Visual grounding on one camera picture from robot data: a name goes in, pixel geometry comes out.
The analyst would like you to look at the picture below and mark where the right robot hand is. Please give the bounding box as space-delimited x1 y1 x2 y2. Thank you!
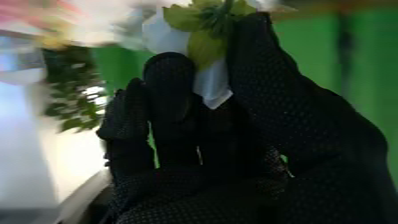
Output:
96 12 398 224

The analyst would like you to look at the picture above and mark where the green leafy plant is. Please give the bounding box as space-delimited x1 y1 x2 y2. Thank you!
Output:
41 45 112 133

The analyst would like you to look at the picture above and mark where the white flower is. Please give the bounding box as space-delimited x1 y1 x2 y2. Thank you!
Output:
141 0 281 110

